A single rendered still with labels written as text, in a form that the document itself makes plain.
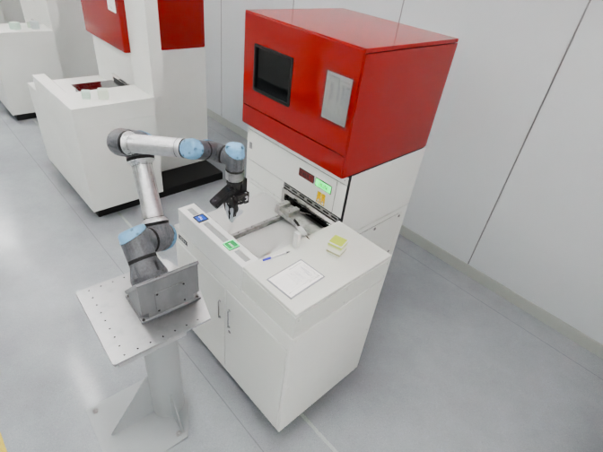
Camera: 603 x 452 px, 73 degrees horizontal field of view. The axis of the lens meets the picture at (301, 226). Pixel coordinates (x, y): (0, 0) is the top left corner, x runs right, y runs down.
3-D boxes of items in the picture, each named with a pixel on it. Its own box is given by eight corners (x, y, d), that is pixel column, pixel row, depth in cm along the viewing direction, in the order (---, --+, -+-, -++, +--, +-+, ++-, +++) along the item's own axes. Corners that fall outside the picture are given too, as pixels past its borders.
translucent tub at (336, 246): (332, 244, 195) (335, 233, 191) (346, 251, 193) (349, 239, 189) (325, 252, 190) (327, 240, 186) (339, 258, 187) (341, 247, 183)
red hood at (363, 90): (328, 102, 284) (342, 7, 250) (425, 146, 240) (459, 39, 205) (240, 121, 239) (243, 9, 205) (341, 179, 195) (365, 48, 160)
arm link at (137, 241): (120, 265, 164) (108, 234, 164) (144, 258, 176) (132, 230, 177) (142, 255, 159) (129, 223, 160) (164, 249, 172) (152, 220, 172)
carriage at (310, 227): (284, 207, 238) (285, 203, 236) (329, 239, 218) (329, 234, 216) (274, 211, 233) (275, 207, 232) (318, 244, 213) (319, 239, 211)
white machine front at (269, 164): (249, 178, 268) (251, 119, 245) (338, 240, 223) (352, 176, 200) (245, 178, 266) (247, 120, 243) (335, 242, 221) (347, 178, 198)
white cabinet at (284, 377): (258, 285, 303) (264, 192, 256) (354, 375, 250) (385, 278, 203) (180, 326, 265) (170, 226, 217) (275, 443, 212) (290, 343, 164)
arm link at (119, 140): (91, 125, 162) (196, 133, 146) (113, 127, 172) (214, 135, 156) (91, 153, 163) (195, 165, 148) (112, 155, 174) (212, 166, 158)
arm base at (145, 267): (132, 286, 157) (122, 263, 157) (132, 287, 171) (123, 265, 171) (170, 271, 163) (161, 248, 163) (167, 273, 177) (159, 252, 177)
